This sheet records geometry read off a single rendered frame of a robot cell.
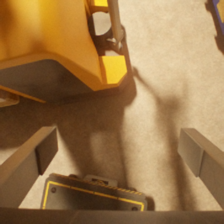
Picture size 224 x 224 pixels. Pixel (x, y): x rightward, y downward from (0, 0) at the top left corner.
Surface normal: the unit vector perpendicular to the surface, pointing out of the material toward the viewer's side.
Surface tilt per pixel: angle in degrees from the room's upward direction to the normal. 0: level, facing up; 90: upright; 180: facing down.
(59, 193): 0
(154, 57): 0
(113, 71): 22
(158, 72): 0
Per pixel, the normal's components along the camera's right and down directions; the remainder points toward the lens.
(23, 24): -0.12, -0.12
